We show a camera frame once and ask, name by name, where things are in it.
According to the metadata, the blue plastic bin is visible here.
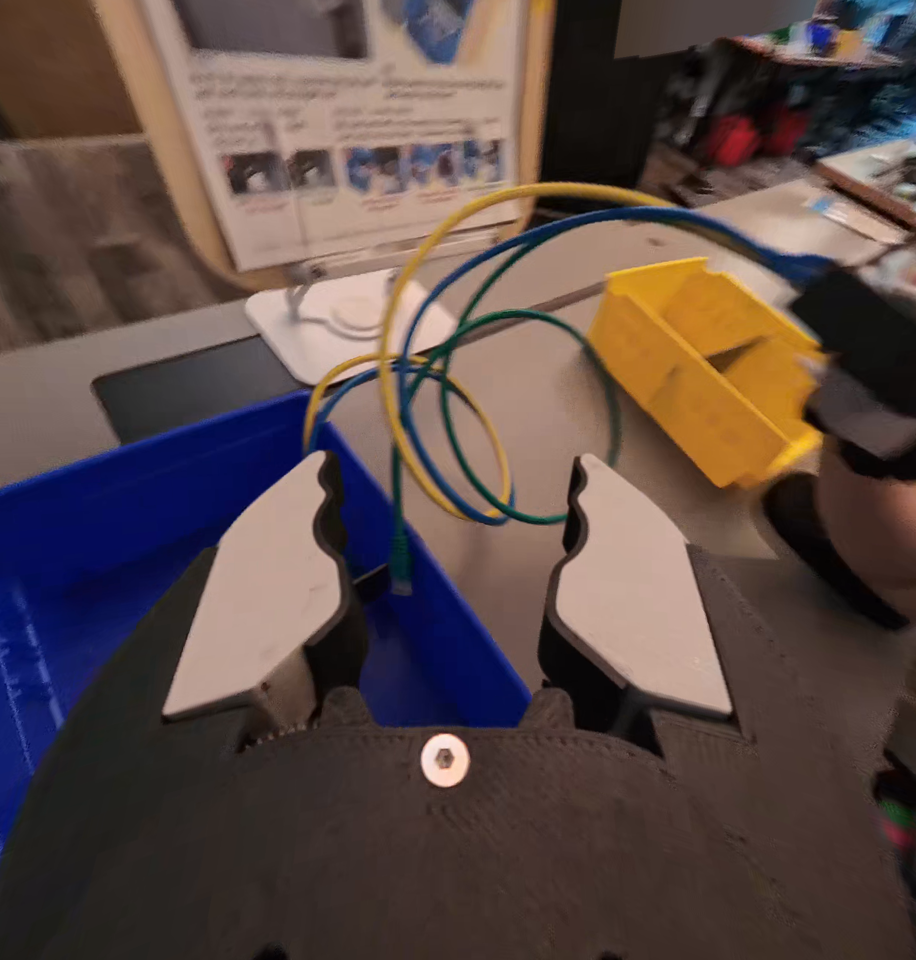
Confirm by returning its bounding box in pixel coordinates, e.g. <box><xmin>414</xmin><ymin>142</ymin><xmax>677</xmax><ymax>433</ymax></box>
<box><xmin>0</xmin><ymin>390</ymin><xmax>534</xmax><ymax>880</ymax></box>

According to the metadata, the blue ethernet cable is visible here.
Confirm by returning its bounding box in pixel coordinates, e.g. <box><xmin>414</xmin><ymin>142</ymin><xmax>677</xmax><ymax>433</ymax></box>
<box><xmin>308</xmin><ymin>206</ymin><xmax>835</xmax><ymax>526</ymax></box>

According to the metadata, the large black bin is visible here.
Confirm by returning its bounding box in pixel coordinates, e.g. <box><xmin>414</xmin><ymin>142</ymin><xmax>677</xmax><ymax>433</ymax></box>
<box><xmin>539</xmin><ymin>0</ymin><xmax>669</xmax><ymax>189</ymax></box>

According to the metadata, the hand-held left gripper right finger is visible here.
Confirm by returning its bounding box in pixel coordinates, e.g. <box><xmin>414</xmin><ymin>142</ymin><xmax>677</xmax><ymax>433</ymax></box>
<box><xmin>537</xmin><ymin>453</ymin><xmax>735</xmax><ymax>741</ymax></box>

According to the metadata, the green ethernet cable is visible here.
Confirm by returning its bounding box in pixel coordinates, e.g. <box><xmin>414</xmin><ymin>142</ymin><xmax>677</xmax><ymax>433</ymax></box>
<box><xmin>387</xmin><ymin>217</ymin><xmax>624</xmax><ymax>599</ymax></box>

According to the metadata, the person's right hand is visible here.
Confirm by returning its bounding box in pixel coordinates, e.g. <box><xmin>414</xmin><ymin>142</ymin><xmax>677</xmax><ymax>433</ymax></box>
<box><xmin>814</xmin><ymin>453</ymin><xmax>916</xmax><ymax>624</ymax></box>

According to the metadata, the colourful patterned clothing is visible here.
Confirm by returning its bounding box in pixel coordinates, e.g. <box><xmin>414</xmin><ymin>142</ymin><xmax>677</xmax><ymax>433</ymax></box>
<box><xmin>874</xmin><ymin>772</ymin><xmax>916</xmax><ymax>895</ymax></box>

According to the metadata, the black bin divider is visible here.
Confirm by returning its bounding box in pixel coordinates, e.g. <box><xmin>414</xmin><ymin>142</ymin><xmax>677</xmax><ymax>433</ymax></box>
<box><xmin>701</xmin><ymin>333</ymin><xmax>775</xmax><ymax>374</ymax></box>

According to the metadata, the yellow plastic bin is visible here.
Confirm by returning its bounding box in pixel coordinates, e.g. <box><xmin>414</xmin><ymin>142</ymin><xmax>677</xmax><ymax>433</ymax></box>
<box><xmin>587</xmin><ymin>257</ymin><xmax>828</xmax><ymax>490</ymax></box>

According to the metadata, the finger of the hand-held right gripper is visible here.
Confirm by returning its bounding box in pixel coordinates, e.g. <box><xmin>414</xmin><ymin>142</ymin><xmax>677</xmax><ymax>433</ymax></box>
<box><xmin>803</xmin><ymin>363</ymin><xmax>916</xmax><ymax>460</ymax></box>

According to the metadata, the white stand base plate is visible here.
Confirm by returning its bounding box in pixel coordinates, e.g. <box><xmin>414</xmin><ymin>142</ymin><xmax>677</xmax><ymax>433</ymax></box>
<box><xmin>245</xmin><ymin>270</ymin><xmax>459</xmax><ymax>387</ymax></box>

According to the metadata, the yellow ethernet cable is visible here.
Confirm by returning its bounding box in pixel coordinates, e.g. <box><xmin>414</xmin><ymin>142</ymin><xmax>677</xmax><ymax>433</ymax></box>
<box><xmin>302</xmin><ymin>182</ymin><xmax>678</xmax><ymax>526</ymax></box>

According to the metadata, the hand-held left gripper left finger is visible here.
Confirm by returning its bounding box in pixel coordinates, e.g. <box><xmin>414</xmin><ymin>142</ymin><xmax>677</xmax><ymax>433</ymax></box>
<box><xmin>161</xmin><ymin>450</ymin><xmax>370</xmax><ymax>727</ymax></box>

